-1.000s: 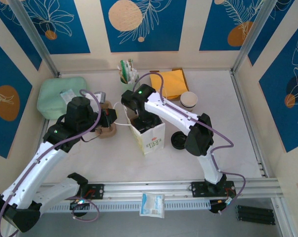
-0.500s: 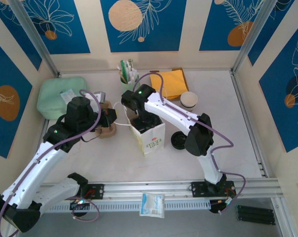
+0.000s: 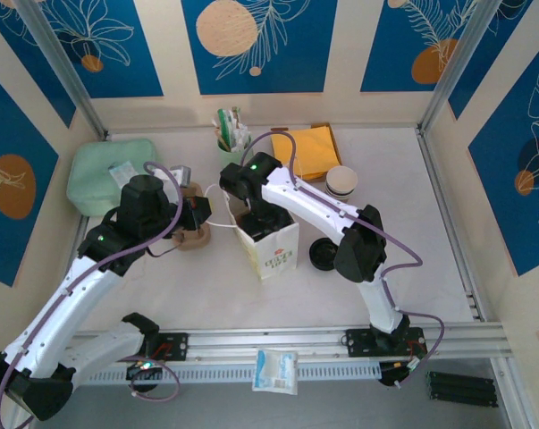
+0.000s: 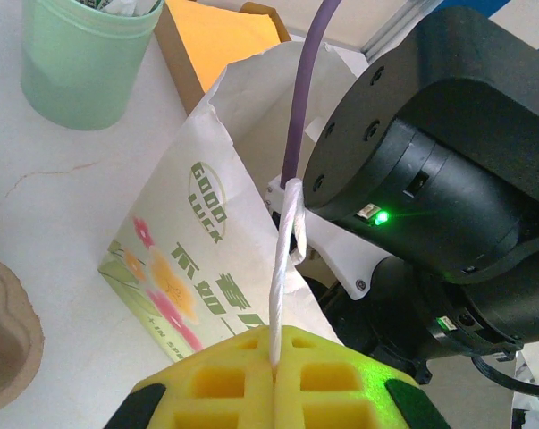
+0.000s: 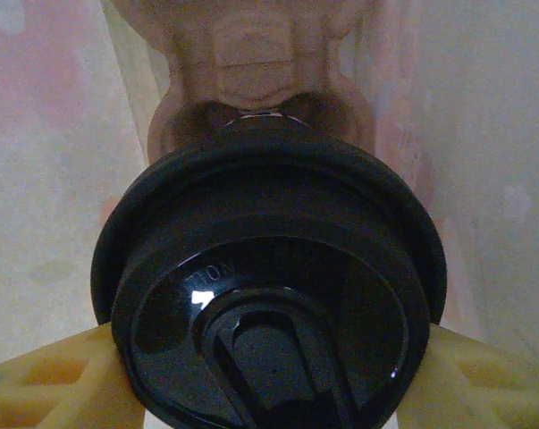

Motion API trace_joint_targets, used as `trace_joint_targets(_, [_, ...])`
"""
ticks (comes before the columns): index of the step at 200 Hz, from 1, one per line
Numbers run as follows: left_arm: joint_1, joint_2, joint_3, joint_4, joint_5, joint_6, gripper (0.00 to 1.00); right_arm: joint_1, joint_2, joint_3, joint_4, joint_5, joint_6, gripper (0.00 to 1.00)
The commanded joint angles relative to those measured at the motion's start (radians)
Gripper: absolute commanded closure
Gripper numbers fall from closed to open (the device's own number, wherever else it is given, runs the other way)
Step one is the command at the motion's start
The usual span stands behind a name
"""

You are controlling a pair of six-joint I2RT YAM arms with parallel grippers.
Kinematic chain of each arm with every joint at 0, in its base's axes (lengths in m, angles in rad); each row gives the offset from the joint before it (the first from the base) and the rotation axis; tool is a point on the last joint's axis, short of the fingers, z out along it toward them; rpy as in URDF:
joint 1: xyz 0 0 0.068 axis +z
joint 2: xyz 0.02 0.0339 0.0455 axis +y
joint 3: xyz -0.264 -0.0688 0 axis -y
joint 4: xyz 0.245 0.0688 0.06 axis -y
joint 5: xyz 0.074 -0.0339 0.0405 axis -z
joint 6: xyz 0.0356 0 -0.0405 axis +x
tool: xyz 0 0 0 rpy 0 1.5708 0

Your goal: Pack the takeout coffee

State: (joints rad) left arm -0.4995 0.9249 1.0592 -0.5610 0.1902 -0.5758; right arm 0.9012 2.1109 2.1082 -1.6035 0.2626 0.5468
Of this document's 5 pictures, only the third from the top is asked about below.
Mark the yellow paper napkins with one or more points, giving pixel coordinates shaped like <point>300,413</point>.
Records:
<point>314,152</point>

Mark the white flower print paper bag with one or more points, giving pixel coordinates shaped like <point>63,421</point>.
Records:
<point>275,261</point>

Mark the stack of paper cups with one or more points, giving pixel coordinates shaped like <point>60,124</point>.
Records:
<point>342,179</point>

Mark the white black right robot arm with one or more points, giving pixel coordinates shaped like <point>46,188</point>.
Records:
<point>309,196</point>

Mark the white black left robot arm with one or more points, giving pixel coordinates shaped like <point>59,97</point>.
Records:
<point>68,304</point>

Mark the mint green utensil cup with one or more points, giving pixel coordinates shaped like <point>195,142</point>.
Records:
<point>228,154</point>

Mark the small clear wipe packet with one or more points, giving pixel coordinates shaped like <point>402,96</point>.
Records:
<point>121,174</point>

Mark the wooden stirrer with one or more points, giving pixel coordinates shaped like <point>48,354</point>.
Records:
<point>223,142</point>

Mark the mint green lidded box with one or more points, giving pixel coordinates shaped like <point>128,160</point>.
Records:
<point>90,179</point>

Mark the green print wrapped straw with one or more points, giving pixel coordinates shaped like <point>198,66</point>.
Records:
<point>225,123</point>

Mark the kraft wrapped straw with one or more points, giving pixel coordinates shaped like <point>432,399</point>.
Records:
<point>238,114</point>

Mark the cardboard napkin box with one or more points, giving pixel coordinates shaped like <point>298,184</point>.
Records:
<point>337,147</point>

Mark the black plastic cup lid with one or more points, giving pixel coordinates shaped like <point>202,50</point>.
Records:
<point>320,254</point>

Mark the black controller module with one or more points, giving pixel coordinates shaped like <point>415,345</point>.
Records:
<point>387,377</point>
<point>144,371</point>

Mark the white blue plastic packet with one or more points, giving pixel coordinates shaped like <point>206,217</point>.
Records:
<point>273,371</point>

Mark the black ribbed block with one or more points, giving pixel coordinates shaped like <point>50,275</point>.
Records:
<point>461,389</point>

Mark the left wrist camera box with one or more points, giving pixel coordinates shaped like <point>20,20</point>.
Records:
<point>181,175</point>

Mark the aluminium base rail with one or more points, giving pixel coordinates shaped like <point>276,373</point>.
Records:
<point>233,344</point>

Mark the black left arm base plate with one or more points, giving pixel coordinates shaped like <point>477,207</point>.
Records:
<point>177,346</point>

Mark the aluminium frame post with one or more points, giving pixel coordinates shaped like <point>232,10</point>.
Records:
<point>457,58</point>
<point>63,67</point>

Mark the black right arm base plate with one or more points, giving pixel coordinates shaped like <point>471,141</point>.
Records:
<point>358,342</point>

